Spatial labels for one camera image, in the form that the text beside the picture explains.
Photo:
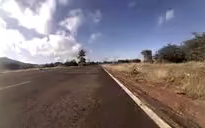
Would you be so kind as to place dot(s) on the white painted centre line dashes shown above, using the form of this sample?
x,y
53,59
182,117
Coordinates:
x,y
10,86

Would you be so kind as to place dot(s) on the dry grass strip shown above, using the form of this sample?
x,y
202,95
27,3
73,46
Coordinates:
x,y
20,69

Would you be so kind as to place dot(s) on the dry grass verge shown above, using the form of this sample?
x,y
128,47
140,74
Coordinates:
x,y
176,83

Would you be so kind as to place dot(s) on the tall lone tree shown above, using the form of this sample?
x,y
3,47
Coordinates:
x,y
82,56

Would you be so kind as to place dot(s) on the low distant tree line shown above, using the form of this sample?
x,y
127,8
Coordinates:
x,y
90,62

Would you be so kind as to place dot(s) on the white painted edge line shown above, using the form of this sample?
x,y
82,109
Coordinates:
x,y
136,100

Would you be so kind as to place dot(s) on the row of trees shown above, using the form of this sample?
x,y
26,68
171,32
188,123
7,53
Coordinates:
x,y
183,50

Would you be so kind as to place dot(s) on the dark grey asphalt road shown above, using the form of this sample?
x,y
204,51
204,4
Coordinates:
x,y
66,100

